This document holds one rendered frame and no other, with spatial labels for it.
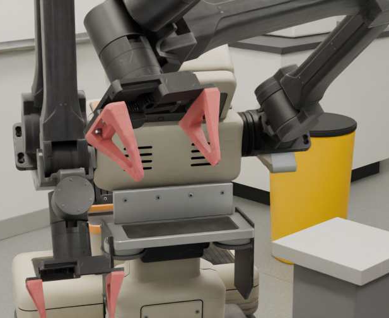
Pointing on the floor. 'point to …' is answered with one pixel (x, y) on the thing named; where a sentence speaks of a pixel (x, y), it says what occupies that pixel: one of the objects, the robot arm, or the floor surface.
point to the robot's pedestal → (343, 270)
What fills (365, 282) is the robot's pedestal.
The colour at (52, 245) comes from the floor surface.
